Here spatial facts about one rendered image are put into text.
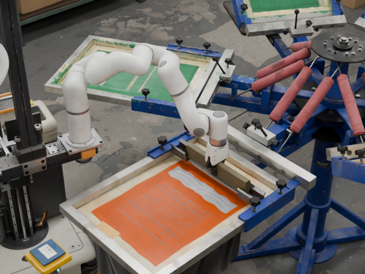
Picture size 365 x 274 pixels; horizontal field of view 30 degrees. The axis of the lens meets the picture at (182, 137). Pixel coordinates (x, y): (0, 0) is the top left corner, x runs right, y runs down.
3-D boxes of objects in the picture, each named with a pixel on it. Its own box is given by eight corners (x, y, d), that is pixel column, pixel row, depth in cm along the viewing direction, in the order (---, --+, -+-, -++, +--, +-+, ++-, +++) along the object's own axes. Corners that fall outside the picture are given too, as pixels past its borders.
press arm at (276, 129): (260, 152, 307) (261, 143, 304) (250, 146, 310) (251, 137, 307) (285, 137, 316) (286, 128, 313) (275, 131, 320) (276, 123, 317)
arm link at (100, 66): (130, 47, 253) (137, 23, 268) (55, 91, 268) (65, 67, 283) (152, 75, 260) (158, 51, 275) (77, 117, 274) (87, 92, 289)
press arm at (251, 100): (102, 86, 374) (101, 76, 371) (106, 80, 379) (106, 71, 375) (328, 125, 345) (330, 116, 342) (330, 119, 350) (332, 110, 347)
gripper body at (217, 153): (220, 130, 288) (219, 151, 295) (202, 139, 283) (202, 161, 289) (233, 137, 284) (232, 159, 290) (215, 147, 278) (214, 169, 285)
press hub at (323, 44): (315, 280, 377) (353, 68, 297) (263, 242, 400) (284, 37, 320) (357, 246, 398) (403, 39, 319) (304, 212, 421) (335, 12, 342)
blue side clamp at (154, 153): (154, 168, 305) (154, 156, 301) (147, 163, 308) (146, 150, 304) (202, 141, 322) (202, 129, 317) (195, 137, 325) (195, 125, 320)
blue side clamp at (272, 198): (245, 232, 272) (246, 219, 268) (237, 226, 275) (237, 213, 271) (294, 199, 289) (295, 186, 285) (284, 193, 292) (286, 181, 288)
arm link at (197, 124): (170, 86, 275) (196, 124, 285) (167, 104, 265) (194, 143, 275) (188, 78, 272) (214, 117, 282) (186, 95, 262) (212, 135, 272)
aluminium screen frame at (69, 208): (152, 292, 245) (152, 285, 243) (59, 211, 280) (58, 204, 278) (293, 195, 289) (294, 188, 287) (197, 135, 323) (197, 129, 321)
